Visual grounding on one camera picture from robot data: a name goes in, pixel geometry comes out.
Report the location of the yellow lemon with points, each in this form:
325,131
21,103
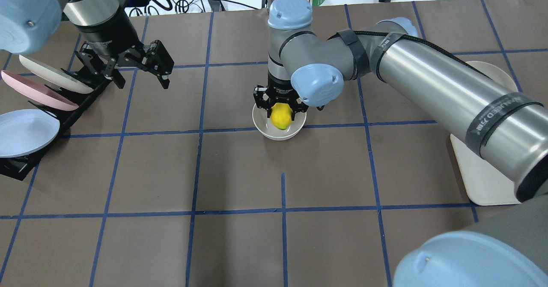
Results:
281,116

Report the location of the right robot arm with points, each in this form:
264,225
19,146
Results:
506,129

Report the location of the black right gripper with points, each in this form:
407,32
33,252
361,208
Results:
280,91

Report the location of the pink plate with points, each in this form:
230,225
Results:
38,92

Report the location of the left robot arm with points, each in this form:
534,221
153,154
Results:
111,41

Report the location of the white deep bowl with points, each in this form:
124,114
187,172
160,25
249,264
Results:
267,129

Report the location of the cream plate in rack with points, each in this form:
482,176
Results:
54,75

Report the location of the light blue plate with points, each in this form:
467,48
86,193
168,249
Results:
23,132

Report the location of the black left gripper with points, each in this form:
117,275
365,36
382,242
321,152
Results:
108,33

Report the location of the white shallow plate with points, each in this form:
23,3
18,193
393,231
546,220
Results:
495,73

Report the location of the black dish rack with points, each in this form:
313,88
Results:
19,167

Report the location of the white rectangular tray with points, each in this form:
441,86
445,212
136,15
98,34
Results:
484,184

